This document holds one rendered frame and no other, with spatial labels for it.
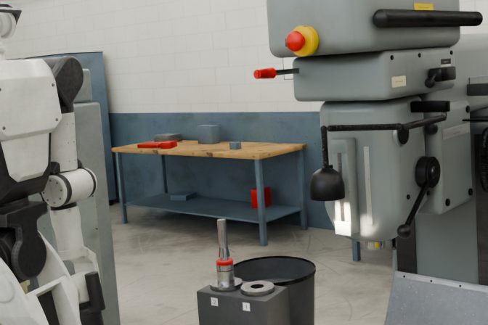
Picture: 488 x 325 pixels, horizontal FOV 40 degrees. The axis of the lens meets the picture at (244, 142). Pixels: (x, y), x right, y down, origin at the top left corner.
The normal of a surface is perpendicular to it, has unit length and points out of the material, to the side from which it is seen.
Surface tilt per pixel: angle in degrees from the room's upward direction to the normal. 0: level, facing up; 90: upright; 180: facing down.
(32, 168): 90
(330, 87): 90
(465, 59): 90
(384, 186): 90
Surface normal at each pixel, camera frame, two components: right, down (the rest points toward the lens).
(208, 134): -0.69, 0.13
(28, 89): 0.91, -0.02
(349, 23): -0.22, 0.13
